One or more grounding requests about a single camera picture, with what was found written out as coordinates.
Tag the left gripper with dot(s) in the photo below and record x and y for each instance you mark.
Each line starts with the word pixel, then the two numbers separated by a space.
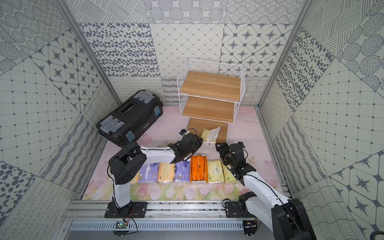
pixel 195 144

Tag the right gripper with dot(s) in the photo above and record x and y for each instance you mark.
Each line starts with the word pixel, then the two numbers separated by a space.
pixel 222 149

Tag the green tissue pack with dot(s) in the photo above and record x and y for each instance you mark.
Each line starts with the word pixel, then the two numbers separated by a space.
pixel 228 176
pixel 215 172
pixel 210 136

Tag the orange tissue pack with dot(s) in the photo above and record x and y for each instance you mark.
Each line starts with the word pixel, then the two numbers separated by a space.
pixel 198 169

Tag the purple tissue pack shelf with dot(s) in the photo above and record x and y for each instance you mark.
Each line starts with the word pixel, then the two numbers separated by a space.
pixel 148 174
pixel 182 172

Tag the yellow tissue pack shelf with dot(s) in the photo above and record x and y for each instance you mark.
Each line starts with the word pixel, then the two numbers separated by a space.
pixel 135 180
pixel 166 173

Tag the purple tissue pack top shelf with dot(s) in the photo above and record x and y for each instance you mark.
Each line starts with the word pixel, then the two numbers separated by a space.
pixel 148 174

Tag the yellow tissue pack top shelf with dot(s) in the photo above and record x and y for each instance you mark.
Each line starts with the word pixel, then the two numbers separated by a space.
pixel 135 180

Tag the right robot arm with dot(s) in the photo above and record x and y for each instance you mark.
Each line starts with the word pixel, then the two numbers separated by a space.
pixel 286 218

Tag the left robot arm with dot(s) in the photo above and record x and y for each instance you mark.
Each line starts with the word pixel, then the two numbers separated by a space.
pixel 124 166

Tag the black plastic toolbox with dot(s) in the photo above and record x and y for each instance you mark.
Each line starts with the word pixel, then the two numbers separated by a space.
pixel 128 122

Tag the green circuit board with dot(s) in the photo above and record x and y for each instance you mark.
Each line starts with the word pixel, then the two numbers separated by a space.
pixel 121 225

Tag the white wire wooden shelf rack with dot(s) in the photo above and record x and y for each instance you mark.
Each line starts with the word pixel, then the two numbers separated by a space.
pixel 210 94

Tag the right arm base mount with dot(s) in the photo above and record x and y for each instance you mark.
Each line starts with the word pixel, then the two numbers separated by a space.
pixel 238 209

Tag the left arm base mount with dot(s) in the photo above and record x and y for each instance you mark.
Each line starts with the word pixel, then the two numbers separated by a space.
pixel 133 209

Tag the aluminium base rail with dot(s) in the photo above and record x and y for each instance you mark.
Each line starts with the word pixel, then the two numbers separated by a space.
pixel 88 211

